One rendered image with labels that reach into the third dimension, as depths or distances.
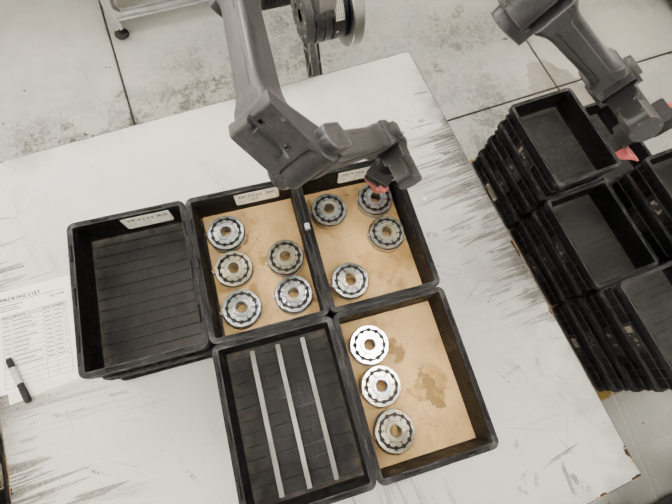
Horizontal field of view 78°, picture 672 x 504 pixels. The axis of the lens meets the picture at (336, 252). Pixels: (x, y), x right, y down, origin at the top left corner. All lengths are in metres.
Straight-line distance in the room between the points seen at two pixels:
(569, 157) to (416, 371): 1.25
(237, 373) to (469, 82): 2.20
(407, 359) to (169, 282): 0.68
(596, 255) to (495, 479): 1.07
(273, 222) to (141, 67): 1.76
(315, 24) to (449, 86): 1.64
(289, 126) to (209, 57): 2.24
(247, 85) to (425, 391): 0.87
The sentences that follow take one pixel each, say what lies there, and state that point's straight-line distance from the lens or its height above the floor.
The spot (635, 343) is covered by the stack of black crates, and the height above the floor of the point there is 0.50.
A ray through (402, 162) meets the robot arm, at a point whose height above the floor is 1.16.
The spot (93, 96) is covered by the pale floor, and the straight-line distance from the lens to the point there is 2.77.
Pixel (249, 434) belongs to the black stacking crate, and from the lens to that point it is 1.14.
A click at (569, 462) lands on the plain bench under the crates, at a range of 1.47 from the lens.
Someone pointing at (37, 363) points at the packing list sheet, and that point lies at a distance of 1.47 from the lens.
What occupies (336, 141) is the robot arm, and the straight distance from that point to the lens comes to 0.57.
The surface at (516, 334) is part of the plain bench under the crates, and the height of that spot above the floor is 0.70.
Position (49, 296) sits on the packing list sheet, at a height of 0.70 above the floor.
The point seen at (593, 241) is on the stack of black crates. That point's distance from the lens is 2.07.
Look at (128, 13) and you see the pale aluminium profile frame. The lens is 2.90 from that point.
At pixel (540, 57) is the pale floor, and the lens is 3.11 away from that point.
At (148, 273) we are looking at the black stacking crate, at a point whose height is 0.83.
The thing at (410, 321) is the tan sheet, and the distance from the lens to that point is 1.17.
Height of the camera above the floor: 1.95
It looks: 71 degrees down
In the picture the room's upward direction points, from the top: 11 degrees clockwise
